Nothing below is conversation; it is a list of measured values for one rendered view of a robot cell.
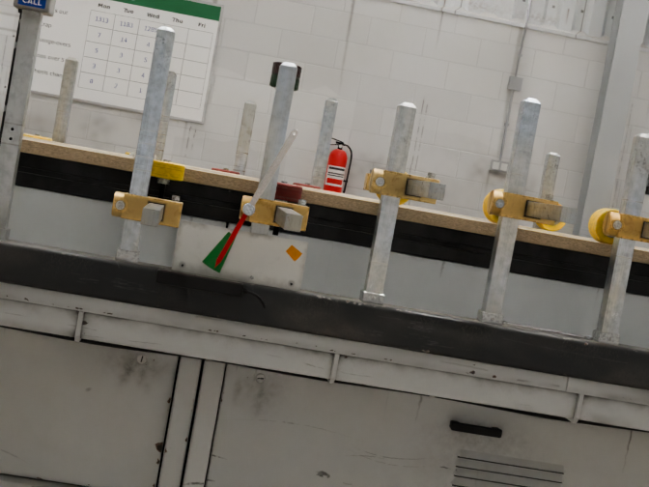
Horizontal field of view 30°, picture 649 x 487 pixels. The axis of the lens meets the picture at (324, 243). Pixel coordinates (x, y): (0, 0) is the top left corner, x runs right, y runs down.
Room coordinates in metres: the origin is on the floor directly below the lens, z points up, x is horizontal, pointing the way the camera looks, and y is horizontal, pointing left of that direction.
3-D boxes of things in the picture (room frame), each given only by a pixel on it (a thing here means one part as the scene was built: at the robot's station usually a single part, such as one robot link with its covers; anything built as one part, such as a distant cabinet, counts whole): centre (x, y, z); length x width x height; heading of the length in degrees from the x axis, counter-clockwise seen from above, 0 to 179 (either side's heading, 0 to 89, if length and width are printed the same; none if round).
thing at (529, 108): (2.49, -0.36, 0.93); 0.04 x 0.04 x 0.48; 6
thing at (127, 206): (2.41, 0.36, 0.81); 0.14 x 0.06 x 0.05; 96
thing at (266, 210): (2.44, 0.11, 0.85); 0.14 x 0.06 x 0.05; 96
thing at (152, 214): (2.36, 0.34, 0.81); 0.43 x 0.03 x 0.04; 6
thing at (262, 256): (2.41, 0.16, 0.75); 0.26 x 0.01 x 0.10; 96
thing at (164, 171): (2.56, 0.36, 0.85); 0.08 x 0.08 x 0.11
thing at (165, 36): (2.41, 0.38, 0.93); 0.04 x 0.04 x 0.48; 6
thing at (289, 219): (2.35, 0.08, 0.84); 0.43 x 0.03 x 0.04; 6
